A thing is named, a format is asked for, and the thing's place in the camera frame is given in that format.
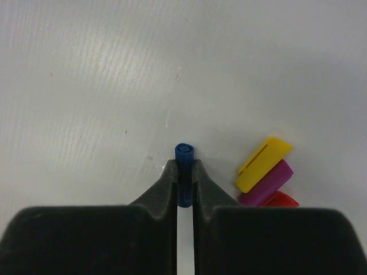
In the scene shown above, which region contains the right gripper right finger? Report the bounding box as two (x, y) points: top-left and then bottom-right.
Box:
(192, 160), (366, 274)

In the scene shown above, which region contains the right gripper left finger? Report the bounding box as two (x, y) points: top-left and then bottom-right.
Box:
(1, 160), (177, 274)

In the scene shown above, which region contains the blue pen cap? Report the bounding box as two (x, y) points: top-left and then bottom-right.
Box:
(175, 143), (194, 208)

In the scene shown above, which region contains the red pen cap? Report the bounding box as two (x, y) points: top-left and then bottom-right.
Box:
(261, 191), (299, 208)

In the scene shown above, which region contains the purple pen cap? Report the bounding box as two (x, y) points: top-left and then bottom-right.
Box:
(237, 160), (294, 206)

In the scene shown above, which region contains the yellow pen cap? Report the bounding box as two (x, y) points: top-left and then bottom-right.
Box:
(235, 136), (294, 193)

